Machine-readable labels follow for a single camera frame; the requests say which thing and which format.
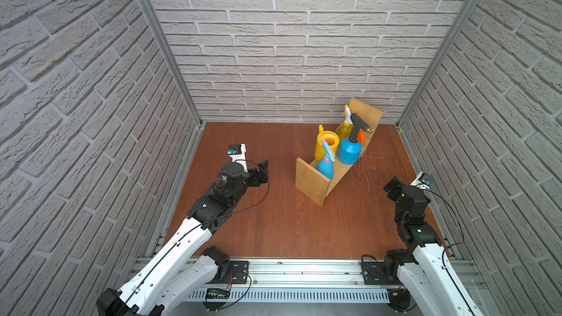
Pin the aluminium corner post left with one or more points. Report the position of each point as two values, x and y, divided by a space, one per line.
169 58

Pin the light blue pink spray bottle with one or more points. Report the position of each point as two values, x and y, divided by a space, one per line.
326 165

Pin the green circuit board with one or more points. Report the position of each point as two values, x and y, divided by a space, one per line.
217 293

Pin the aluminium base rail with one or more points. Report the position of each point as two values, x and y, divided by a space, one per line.
311 281

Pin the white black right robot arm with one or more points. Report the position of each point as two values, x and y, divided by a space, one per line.
423 267

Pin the yellow watering can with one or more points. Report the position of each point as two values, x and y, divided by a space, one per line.
328 137

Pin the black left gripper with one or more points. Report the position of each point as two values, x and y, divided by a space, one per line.
257 175

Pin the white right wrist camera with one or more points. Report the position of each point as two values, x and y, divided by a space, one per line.
423 180

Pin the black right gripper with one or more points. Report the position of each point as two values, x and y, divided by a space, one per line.
394 186

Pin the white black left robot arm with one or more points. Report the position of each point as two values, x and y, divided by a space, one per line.
163 284

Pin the light wooden shelf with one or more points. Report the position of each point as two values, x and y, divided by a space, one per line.
314 184

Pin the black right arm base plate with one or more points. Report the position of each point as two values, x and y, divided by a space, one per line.
375 272

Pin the yellow transparent spray bottle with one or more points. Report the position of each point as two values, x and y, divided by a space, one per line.
344 130

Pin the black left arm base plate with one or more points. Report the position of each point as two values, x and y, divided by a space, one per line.
233 273

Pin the black round connector box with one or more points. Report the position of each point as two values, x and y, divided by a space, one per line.
399 300

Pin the aluminium corner post right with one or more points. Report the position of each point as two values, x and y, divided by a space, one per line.
449 39

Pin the blue pressure sprayer black handle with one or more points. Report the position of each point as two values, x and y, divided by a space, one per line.
350 148

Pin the aluminium corner post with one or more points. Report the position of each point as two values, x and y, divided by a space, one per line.
449 39
169 58

